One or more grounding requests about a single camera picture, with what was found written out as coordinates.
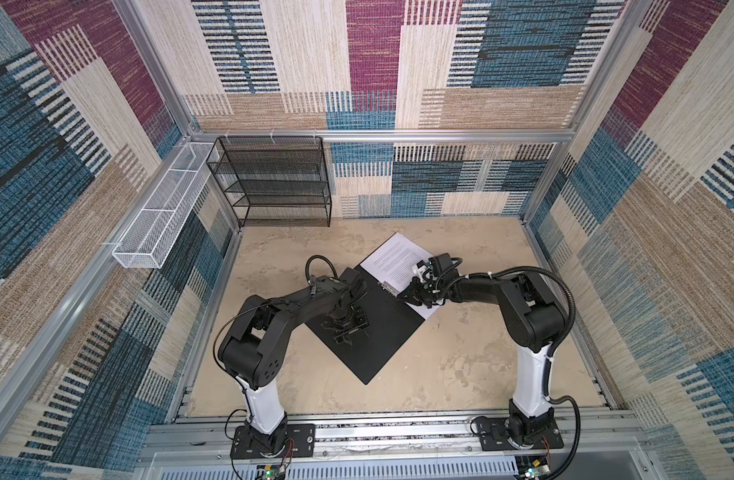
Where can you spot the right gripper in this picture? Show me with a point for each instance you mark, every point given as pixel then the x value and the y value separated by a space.
pixel 413 291

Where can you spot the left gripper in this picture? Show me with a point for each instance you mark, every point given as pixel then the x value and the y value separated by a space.
pixel 360 327

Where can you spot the orange black file folder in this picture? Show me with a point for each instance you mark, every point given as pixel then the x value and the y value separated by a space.
pixel 383 326

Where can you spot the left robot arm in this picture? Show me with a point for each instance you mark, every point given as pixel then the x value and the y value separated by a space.
pixel 253 349

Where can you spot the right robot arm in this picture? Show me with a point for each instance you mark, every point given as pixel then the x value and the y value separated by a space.
pixel 538 311

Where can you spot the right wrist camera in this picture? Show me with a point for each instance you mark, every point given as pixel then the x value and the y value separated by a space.
pixel 436 267

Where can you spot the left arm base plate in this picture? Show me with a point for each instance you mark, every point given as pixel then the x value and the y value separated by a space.
pixel 286 441

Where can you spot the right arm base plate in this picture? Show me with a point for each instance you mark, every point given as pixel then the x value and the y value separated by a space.
pixel 515 433

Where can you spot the black wire mesh shelf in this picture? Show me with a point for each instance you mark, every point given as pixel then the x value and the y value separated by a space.
pixel 273 181

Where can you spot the white wire mesh basket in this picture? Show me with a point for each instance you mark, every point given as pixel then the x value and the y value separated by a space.
pixel 149 239

